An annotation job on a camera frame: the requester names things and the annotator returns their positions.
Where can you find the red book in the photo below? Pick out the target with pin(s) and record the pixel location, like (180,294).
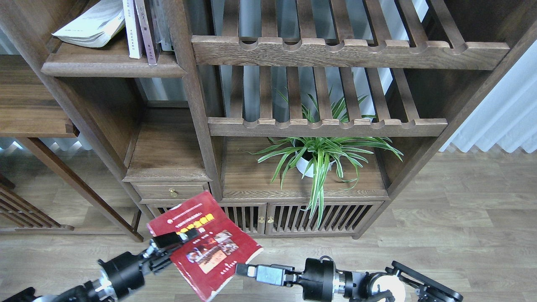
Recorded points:
(209,261)

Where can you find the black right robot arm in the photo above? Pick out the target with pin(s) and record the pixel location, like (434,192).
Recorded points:
(389,286)

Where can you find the yellow-green book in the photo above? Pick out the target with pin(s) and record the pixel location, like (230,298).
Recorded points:
(95,27)

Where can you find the white curtain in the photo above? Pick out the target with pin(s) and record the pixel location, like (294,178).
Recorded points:
(507,117)

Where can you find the white and lilac book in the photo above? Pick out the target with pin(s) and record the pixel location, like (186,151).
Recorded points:
(133,31)

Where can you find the slatted cabinet door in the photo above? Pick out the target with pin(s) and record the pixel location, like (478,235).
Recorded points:
(243,216)
(339,218)

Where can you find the right slatted cabinet door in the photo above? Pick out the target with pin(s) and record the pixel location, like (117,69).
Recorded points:
(339,218)

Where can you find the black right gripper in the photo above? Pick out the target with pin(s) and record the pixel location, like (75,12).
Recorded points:
(316,280)

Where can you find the white plant pot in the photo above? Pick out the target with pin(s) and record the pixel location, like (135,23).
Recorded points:
(306,165)

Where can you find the upright white books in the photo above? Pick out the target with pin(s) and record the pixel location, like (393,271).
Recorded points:
(154,28)

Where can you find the small wooden drawer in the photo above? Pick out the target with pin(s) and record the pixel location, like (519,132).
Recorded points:
(169,190)

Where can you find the left slatted cabinet door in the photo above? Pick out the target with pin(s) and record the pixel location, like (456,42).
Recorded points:
(243,216)

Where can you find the dark wooden bookshelf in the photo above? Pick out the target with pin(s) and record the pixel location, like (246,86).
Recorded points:
(246,70)

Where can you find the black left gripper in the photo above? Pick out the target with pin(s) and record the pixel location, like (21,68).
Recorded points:
(123,274)

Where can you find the green spider plant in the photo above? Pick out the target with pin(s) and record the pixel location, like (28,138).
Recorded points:
(348,151)

